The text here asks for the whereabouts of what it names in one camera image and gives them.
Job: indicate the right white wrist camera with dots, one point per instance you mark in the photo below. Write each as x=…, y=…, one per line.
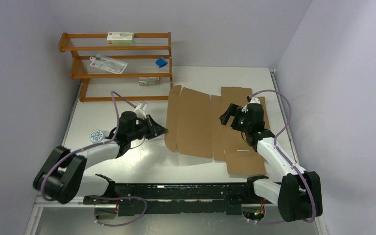
x=251, y=102

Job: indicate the orange wooden shelf rack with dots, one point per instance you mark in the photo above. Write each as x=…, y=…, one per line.
x=136, y=65

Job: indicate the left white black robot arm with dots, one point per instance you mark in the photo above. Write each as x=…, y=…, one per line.
x=61, y=178

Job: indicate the small blue box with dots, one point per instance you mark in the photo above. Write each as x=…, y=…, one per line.
x=161, y=62

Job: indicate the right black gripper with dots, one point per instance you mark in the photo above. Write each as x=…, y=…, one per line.
x=233, y=110

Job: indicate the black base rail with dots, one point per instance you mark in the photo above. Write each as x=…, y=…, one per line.
x=131, y=198

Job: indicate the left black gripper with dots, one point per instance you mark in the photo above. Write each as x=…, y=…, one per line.
x=154, y=129

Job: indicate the clear plastic package red label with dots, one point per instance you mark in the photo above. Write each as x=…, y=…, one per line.
x=108, y=64

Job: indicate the brown cardboard box sheet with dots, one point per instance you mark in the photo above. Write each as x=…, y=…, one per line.
x=194, y=129

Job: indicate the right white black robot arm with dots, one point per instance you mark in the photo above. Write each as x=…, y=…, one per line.
x=298, y=194

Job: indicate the blue white patterned round tape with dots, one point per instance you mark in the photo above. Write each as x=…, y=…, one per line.
x=96, y=136

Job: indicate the white green box top shelf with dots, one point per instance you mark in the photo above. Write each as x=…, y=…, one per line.
x=120, y=39

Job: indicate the small white box lower shelf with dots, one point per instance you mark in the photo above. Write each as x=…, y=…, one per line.
x=149, y=81

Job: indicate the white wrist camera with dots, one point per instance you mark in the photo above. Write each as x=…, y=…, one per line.
x=251, y=102
x=139, y=110

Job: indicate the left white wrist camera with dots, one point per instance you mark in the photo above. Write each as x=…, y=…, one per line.
x=139, y=110

